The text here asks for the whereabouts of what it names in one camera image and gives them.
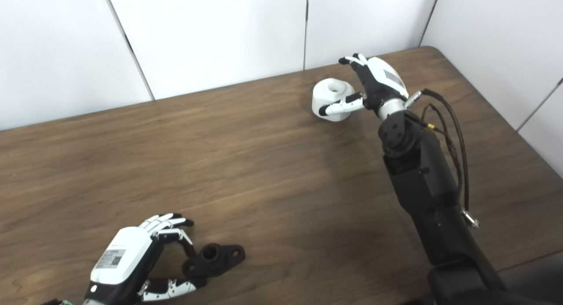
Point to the black flanged holder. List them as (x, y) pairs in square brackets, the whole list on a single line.
[(215, 259)]

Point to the round white piece with holes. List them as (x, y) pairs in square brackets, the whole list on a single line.
[(327, 96)]

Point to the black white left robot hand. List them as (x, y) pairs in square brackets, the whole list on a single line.
[(121, 256)]

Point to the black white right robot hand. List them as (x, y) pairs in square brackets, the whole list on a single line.
[(380, 83)]

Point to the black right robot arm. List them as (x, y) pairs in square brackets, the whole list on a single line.
[(426, 182)]

